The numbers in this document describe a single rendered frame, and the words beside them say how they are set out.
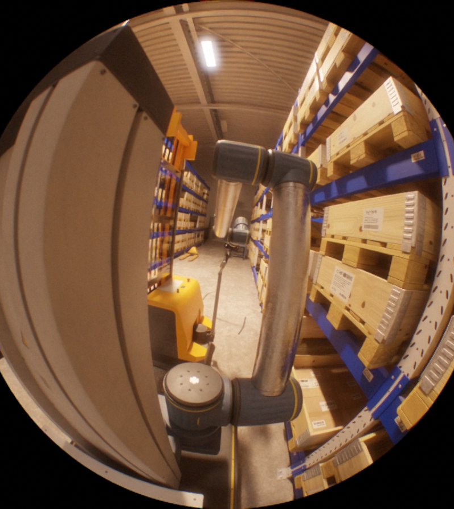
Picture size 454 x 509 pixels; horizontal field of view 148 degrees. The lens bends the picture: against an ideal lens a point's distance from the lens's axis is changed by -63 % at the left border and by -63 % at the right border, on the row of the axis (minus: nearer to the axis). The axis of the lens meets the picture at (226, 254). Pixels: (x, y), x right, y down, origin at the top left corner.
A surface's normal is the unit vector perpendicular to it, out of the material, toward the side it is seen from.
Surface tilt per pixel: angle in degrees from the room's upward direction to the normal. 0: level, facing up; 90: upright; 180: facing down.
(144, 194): 90
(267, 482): 0
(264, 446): 0
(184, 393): 6
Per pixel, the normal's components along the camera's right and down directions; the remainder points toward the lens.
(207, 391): 0.21, -0.95
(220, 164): -0.04, 0.69
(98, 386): 0.99, 0.14
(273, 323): -0.60, -0.16
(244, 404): 0.14, -0.65
